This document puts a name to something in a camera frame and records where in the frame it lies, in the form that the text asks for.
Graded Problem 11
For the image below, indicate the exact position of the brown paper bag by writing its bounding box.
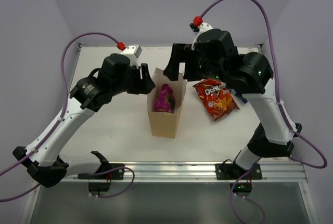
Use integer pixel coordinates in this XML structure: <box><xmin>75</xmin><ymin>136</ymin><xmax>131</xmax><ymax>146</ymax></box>
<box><xmin>147</xmin><ymin>68</ymin><xmax>187</xmax><ymax>138</ymax></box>

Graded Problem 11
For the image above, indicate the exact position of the purple snack bag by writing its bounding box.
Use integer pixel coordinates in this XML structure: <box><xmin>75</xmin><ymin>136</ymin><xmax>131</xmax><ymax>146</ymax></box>
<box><xmin>153</xmin><ymin>84</ymin><xmax>175</xmax><ymax>113</ymax></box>

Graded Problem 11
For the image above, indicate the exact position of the red Doritos chip bag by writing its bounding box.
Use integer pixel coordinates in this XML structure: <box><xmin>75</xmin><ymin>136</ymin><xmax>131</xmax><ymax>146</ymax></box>
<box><xmin>193</xmin><ymin>78</ymin><xmax>240</xmax><ymax>122</ymax></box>

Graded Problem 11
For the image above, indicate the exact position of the blue snack bag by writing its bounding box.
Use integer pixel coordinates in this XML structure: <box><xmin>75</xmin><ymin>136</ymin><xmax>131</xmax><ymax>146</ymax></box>
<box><xmin>228</xmin><ymin>87</ymin><xmax>248</xmax><ymax>104</ymax></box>

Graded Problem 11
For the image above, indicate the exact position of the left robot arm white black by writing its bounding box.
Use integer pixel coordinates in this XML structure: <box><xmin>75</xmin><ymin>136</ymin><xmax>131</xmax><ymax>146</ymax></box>
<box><xmin>13</xmin><ymin>54</ymin><xmax>155</xmax><ymax>188</ymax></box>

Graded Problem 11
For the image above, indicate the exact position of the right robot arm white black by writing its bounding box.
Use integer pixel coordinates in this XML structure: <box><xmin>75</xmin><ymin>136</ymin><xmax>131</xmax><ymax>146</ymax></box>
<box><xmin>163</xmin><ymin>29</ymin><xmax>299</xmax><ymax>170</ymax></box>

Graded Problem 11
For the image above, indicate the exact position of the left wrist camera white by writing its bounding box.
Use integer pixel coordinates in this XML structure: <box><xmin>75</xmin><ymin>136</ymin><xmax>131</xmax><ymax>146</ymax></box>
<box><xmin>116</xmin><ymin>42</ymin><xmax>142</xmax><ymax>69</ymax></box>

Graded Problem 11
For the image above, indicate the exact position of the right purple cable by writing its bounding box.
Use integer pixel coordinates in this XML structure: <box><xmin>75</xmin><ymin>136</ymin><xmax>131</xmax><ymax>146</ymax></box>
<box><xmin>200</xmin><ymin>0</ymin><xmax>328</xmax><ymax>224</ymax></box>

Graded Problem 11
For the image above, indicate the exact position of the purple cable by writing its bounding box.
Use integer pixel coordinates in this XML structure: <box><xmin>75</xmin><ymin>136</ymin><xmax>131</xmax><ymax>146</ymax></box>
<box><xmin>200</xmin><ymin>0</ymin><xmax>328</xmax><ymax>224</ymax></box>
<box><xmin>0</xmin><ymin>32</ymin><xmax>135</xmax><ymax>203</ymax></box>

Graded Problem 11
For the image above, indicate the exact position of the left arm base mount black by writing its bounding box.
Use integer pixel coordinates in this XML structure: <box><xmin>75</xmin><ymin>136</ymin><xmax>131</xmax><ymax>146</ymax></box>
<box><xmin>78</xmin><ymin>151</ymin><xmax>125</xmax><ymax>196</ymax></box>

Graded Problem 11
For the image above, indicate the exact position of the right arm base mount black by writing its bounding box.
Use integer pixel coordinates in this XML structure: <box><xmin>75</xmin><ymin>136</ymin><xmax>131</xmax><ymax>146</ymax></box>
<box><xmin>215</xmin><ymin>159</ymin><xmax>263</xmax><ymax>196</ymax></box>

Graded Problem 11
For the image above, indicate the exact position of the aluminium front rail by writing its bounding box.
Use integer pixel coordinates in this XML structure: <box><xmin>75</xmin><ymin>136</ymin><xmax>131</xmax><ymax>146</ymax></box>
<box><xmin>62</xmin><ymin>160</ymin><xmax>308</xmax><ymax>183</ymax></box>

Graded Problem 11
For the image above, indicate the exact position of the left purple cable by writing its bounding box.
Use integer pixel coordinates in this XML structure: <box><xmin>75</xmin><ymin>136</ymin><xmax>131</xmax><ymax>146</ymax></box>
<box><xmin>0</xmin><ymin>32</ymin><xmax>135</xmax><ymax>203</ymax></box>

